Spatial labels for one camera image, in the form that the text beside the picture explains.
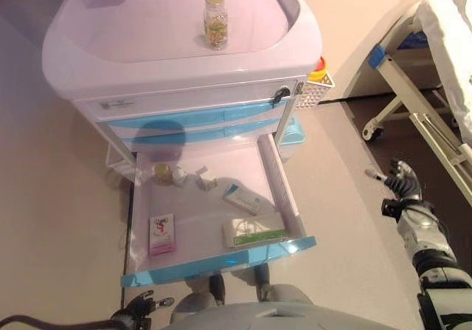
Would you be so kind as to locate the glass bottle yellow capsules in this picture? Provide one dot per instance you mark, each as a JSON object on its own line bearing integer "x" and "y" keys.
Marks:
{"x": 216, "y": 27}

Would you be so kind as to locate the silver robot leg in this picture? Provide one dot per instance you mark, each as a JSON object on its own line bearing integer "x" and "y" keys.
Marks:
{"x": 195, "y": 302}
{"x": 287, "y": 293}

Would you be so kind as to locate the white blue medical cart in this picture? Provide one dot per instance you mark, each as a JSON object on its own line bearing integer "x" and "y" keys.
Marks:
{"x": 147, "y": 31}

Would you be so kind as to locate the white blue medicine box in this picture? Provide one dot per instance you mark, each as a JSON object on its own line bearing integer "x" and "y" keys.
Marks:
{"x": 243, "y": 200}

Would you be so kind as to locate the white hospital bed frame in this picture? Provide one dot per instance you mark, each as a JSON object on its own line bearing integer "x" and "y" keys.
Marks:
{"x": 391, "y": 75}

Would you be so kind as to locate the green white medicine box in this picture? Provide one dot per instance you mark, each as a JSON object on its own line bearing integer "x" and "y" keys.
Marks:
{"x": 254, "y": 234}

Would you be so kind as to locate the small white medicine box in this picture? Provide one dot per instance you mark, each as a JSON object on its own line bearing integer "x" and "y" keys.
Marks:
{"x": 207, "y": 180}

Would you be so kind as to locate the white plastic side bin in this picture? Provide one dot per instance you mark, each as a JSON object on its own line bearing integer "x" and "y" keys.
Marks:
{"x": 119, "y": 162}

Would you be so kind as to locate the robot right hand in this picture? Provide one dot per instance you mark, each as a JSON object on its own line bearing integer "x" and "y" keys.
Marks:
{"x": 407, "y": 184}

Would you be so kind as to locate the silver robot left leg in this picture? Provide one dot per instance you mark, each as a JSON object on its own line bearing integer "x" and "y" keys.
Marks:
{"x": 195, "y": 302}

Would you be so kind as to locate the pink white medicine box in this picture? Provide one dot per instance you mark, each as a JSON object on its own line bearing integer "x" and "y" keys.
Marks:
{"x": 162, "y": 234}

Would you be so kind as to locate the light blue plastic bin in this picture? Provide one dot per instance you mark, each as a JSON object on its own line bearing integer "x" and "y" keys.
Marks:
{"x": 293, "y": 134}

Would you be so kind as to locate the silver robot right leg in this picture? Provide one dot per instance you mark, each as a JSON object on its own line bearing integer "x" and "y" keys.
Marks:
{"x": 287, "y": 293}

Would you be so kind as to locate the glass bottle yellow cap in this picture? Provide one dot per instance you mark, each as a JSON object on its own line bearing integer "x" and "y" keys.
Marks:
{"x": 163, "y": 175}

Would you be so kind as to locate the white bed side rail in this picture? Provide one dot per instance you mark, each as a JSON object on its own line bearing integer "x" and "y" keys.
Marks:
{"x": 442, "y": 149}

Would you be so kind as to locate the blue front cart drawer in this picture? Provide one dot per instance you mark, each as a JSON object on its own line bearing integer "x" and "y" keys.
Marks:
{"x": 221, "y": 261}

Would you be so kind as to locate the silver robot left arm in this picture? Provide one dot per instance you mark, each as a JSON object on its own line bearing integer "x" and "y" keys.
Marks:
{"x": 129, "y": 322}

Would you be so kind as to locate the blue clip on bed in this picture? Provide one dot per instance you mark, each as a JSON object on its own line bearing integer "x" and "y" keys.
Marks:
{"x": 377, "y": 56}

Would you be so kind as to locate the white bed caster wheel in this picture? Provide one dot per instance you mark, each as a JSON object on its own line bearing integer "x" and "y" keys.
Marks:
{"x": 372, "y": 132}

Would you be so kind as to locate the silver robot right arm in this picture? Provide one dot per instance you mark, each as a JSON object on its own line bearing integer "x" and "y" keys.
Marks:
{"x": 431, "y": 252}

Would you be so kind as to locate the yellow container red lid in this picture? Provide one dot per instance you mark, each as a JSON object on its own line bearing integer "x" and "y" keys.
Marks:
{"x": 319, "y": 73}

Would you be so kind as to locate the grey robot torso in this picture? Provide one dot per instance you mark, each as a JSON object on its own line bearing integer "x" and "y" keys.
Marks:
{"x": 295, "y": 319}

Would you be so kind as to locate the white perforated side basket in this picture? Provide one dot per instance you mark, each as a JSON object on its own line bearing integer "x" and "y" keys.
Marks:
{"x": 313, "y": 95}

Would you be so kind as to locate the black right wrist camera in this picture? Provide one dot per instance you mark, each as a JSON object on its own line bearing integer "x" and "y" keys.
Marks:
{"x": 391, "y": 207}

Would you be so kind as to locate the small white cap bottle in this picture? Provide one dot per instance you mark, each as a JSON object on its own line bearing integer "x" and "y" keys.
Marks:
{"x": 179, "y": 176}

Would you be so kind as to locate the white bed sheet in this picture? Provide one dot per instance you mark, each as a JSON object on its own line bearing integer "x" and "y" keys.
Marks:
{"x": 450, "y": 49}

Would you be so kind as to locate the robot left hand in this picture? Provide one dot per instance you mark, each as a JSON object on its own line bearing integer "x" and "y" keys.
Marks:
{"x": 142, "y": 306}

